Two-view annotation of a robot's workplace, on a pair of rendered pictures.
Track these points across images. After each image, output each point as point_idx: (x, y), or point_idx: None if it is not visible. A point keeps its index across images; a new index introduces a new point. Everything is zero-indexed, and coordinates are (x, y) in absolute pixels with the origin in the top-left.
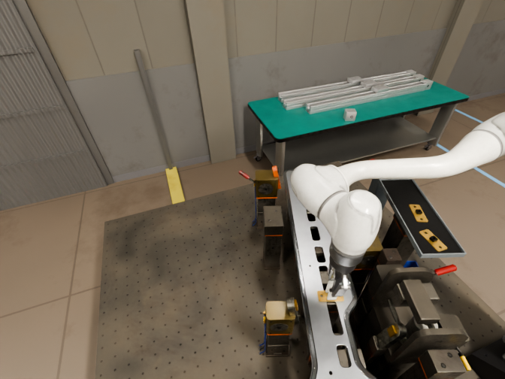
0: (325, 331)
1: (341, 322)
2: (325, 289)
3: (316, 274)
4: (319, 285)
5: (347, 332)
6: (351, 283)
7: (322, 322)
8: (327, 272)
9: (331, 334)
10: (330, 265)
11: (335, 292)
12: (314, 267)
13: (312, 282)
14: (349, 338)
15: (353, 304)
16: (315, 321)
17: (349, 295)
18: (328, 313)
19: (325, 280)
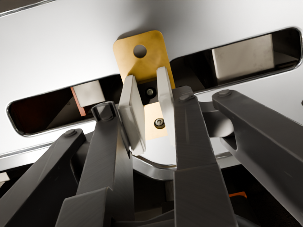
0: (4, 76)
1: (58, 129)
2: (204, 59)
3: (252, 16)
4: (195, 35)
5: (31, 149)
6: (221, 162)
7: (34, 62)
8: (268, 68)
9: (2, 98)
10: (262, 130)
11: (48, 160)
12: (290, 6)
13: (204, 1)
14: (13, 156)
15: (137, 168)
16: (25, 31)
17: (171, 156)
18: (75, 81)
19: (227, 63)
